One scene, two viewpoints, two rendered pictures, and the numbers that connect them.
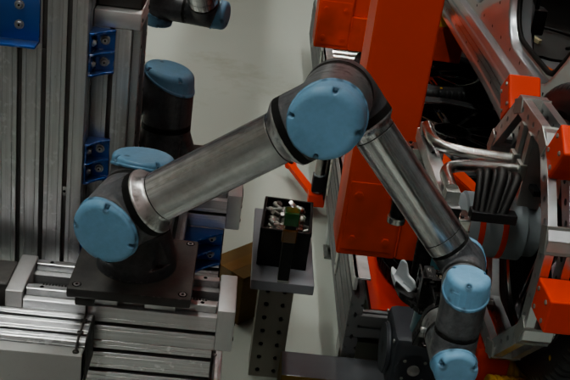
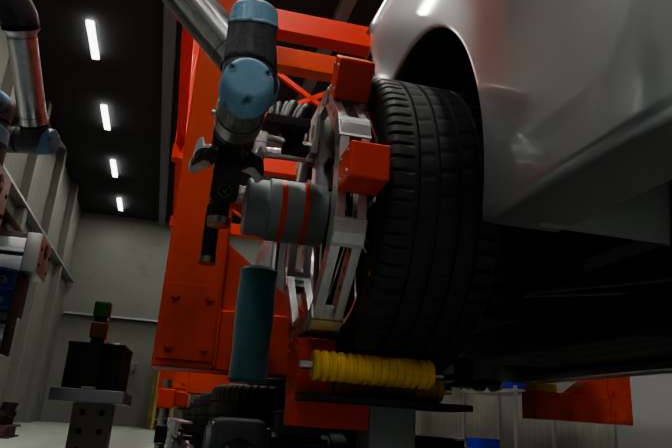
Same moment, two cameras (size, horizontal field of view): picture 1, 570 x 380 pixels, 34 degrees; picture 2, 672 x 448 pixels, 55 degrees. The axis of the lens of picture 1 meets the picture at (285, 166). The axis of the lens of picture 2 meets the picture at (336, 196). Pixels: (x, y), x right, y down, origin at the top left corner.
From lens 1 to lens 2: 145 cm
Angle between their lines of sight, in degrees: 44
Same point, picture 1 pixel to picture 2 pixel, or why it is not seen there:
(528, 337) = (340, 227)
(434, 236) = (221, 31)
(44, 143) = not seen: outside the picture
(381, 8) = (191, 125)
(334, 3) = not seen: hidden behind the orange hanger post
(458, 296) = (243, 7)
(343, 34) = (183, 377)
